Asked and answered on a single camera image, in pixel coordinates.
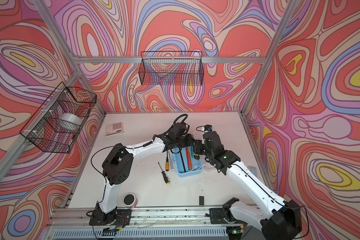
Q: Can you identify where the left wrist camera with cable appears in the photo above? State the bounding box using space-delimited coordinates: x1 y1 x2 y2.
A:
170 114 189 130

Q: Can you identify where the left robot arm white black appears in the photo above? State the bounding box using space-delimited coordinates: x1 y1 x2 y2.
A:
97 122 193 214

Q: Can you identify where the black wire basket back wall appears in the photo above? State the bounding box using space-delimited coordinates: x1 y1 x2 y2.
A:
139 51 204 86

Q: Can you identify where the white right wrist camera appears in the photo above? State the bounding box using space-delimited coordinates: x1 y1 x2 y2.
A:
196 125 213 133

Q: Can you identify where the pink cup black lid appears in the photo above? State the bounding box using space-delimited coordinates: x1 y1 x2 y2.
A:
123 193 138 209

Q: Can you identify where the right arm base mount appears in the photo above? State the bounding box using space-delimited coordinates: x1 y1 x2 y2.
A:
205 198 247 226

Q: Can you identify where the yellow black screwdriver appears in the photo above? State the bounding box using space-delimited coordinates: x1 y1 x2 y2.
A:
158 163 170 185

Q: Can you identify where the black wire basket wall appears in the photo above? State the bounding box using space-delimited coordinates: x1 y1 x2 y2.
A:
139 51 204 86
20 82 97 154

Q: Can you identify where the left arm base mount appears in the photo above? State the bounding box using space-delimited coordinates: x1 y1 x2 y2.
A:
86 208 132 227

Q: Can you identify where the blue plastic tool box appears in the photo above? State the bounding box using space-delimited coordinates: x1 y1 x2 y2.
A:
171 147 204 178

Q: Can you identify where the aluminium front rail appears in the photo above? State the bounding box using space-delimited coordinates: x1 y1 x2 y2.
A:
40 206 264 240

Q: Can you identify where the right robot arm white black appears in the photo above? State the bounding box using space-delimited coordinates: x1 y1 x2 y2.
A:
192 131 302 240

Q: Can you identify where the grey box by wall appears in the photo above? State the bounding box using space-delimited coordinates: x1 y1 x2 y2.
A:
248 166 258 176

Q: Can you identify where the white pink calculator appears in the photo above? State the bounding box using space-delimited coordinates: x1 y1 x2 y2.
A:
106 122 124 136

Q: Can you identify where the aluminium frame corner post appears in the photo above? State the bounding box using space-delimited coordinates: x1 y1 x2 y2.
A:
241 0 301 116

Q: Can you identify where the small yellow handled screwdriver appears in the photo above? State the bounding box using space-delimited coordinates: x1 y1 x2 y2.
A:
165 152 170 172

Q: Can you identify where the grey duct tape roll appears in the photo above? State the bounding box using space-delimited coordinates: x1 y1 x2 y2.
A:
58 113 83 132

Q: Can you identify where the red hex key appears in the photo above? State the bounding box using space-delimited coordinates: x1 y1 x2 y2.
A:
186 148 193 172

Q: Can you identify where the small black block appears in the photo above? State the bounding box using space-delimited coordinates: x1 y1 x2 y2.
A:
199 196 205 206

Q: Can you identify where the teal utility knife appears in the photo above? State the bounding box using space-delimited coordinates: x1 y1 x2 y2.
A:
193 142 200 160

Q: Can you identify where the black wire basket left wall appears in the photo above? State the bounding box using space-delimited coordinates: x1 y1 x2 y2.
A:
20 82 97 154

